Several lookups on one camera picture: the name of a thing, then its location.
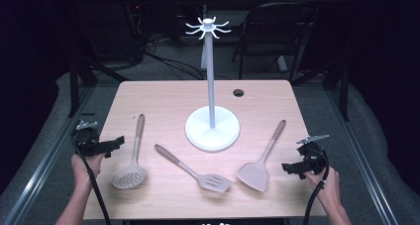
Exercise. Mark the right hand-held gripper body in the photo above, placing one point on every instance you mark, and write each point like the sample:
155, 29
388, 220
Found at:
312, 159

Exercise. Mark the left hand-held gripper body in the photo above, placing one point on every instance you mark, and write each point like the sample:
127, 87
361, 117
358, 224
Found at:
86, 139

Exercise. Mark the beige perforated skimmer spoon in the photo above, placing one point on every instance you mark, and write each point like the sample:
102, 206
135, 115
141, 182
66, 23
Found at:
130, 178

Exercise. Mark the beige solid spatula turner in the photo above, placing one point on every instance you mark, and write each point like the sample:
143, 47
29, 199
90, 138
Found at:
254, 177

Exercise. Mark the beige slotted spatula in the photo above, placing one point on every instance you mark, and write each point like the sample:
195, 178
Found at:
213, 182

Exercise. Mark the white utensil rack stand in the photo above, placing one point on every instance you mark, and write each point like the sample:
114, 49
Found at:
212, 132

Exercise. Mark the person's right hand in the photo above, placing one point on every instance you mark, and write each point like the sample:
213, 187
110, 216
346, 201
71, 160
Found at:
325, 188

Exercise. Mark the person's left hand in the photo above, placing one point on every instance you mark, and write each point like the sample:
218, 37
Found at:
82, 170

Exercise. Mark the black metal stand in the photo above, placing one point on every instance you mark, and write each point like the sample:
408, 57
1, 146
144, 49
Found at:
74, 86
343, 92

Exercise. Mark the black folding chair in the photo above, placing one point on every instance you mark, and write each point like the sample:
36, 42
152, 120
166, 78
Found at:
274, 30

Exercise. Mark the aluminium floor rail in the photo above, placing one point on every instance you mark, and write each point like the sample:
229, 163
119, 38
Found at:
363, 159
43, 159

